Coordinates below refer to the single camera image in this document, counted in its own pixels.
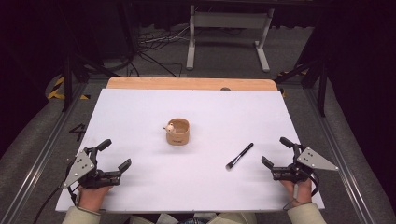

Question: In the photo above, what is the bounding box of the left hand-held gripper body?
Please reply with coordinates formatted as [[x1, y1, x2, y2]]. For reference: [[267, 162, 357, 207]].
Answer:
[[63, 147, 122, 189]]

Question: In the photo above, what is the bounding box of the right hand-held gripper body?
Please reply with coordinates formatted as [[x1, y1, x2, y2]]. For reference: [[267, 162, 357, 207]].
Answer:
[[271, 143, 340, 185]]

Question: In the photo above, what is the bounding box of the black makeup brush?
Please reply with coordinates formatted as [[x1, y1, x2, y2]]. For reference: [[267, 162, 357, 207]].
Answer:
[[225, 142, 255, 172]]

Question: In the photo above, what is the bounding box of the beige wooden holder cup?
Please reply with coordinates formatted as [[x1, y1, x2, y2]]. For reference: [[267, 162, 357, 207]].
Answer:
[[163, 118, 191, 147]]

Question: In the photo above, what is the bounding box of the person's left hand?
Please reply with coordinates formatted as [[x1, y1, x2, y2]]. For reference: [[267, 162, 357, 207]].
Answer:
[[77, 185, 114, 213]]

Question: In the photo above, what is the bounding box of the person's right hand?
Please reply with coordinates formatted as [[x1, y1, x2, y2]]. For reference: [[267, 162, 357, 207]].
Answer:
[[278, 178, 314, 207]]

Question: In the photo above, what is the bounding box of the black floor tape mark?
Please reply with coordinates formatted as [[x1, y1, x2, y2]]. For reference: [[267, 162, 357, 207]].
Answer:
[[67, 122, 88, 143]]

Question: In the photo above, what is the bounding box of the black tripod stand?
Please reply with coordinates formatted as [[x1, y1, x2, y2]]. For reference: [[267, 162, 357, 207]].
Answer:
[[59, 0, 120, 113], [273, 54, 329, 119]]

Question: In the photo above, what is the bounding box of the person's torso clothing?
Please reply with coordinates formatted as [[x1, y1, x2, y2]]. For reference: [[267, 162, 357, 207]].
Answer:
[[128, 212, 258, 224]]

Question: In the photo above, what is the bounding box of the yellow black floor tape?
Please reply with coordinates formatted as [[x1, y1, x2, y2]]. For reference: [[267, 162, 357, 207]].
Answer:
[[46, 76, 92, 102], [276, 68, 310, 98]]

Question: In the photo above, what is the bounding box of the white table board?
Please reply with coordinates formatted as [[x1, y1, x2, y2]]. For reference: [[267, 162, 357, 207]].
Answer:
[[55, 88, 325, 215]]

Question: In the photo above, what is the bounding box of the wooden table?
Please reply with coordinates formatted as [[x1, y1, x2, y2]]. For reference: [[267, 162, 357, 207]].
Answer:
[[106, 76, 278, 92]]

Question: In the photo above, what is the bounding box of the grey metal stand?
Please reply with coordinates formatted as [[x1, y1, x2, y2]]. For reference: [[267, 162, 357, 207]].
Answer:
[[185, 4, 276, 74]]

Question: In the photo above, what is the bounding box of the aluminium floor rail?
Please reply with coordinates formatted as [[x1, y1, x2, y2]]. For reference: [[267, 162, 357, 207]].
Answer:
[[302, 88, 378, 224], [0, 81, 89, 224]]

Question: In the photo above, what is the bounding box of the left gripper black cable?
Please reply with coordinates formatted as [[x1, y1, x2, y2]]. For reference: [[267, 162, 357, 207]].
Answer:
[[32, 183, 79, 224]]

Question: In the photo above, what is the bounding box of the bundle of floor cables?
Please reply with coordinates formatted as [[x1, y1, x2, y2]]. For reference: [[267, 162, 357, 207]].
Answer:
[[135, 25, 191, 78]]

